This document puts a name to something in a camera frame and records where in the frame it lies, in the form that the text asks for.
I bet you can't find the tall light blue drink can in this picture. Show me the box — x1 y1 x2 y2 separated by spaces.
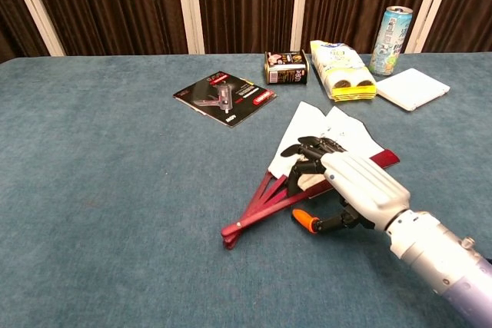
369 5 414 78

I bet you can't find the flat white box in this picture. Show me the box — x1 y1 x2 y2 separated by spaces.
375 68 451 112

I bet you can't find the black product package card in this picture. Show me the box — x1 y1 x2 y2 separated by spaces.
172 71 278 129

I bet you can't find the white frame post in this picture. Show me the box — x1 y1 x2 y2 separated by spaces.
5 0 65 57
289 0 311 53
174 0 205 55
404 0 450 54

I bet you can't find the yellow scouring sponge pack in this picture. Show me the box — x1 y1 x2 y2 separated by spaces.
309 39 378 103

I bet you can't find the red-ribbed white paper folding fan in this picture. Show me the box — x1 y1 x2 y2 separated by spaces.
221 101 401 251

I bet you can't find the dark rectangular food tin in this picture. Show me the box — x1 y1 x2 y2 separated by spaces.
264 49 310 86

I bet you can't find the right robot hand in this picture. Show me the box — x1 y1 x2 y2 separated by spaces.
280 135 411 235

